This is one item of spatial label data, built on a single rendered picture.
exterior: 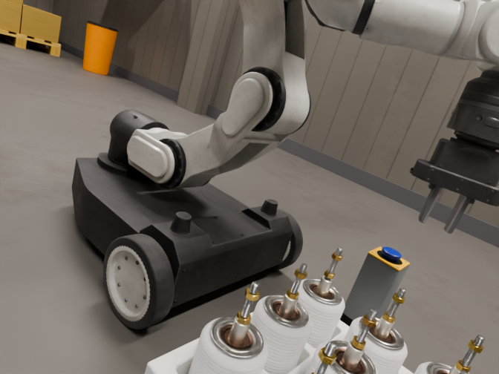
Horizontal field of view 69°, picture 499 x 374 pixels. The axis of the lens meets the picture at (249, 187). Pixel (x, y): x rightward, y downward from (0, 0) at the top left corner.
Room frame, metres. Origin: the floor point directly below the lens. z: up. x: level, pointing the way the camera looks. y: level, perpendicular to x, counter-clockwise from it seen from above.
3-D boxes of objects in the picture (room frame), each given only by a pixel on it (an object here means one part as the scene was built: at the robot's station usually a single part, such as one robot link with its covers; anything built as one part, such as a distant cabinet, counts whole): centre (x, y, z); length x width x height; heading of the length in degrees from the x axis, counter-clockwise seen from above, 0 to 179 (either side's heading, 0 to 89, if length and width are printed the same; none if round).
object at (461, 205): (0.52, -0.30, 0.49); 0.03 x 0.02 x 0.06; 162
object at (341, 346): (0.43, -0.21, 0.25); 0.08 x 0.08 x 0.01
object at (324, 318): (0.60, -0.19, 0.16); 0.10 x 0.10 x 0.18
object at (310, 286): (0.60, -0.19, 0.25); 0.08 x 0.08 x 0.01
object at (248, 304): (0.41, -0.05, 0.30); 0.01 x 0.01 x 0.08
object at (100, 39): (4.60, 2.31, 0.29); 0.37 x 0.36 x 0.57; 55
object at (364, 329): (0.43, -0.21, 0.30); 0.01 x 0.01 x 0.08
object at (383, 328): (0.53, -0.28, 0.26); 0.02 x 0.02 x 0.03
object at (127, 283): (0.67, 0.17, 0.10); 0.20 x 0.05 x 0.20; 55
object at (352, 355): (0.43, -0.21, 0.26); 0.02 x 0.02 x 0.03
